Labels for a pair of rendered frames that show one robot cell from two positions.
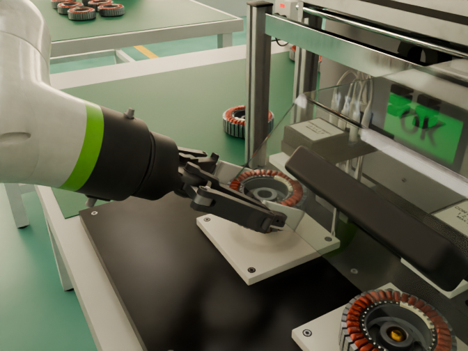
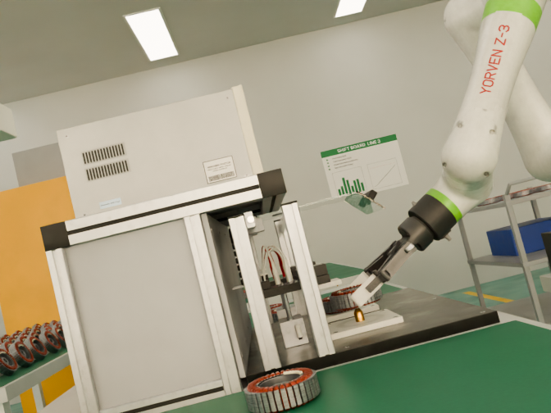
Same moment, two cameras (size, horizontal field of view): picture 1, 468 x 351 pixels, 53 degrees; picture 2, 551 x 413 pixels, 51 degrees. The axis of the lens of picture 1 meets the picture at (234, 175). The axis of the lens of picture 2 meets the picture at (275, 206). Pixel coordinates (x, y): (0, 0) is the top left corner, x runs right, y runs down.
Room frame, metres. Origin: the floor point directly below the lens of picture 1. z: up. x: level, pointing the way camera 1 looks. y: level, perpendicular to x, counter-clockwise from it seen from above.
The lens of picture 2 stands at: (1.72, 0.43, 0.98)
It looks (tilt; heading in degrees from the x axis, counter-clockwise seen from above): 4 degrees up; 207
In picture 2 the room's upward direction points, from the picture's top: 14 degrees counter-clockwise
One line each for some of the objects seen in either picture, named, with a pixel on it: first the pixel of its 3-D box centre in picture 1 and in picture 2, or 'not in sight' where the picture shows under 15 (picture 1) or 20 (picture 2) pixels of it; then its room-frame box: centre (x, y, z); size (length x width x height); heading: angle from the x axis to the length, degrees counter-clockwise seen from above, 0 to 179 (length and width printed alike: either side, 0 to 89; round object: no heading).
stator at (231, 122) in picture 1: (248, 121); (282, 389); (0.95, -0.03, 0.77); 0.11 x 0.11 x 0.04
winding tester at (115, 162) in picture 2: not in sight; (175, 169); (0.58, -0.39, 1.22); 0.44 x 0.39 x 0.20; 30
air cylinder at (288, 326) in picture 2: not in sight; (293, 330); (0.61, -0.17, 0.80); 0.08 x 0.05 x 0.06; 30
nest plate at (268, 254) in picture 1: (265, 232); (361, 323); (0.54, -0.05, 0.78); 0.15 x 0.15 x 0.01; 30
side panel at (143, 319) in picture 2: not in sight; (145, 320); (0.92, -0.29, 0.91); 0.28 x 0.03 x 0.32; 120
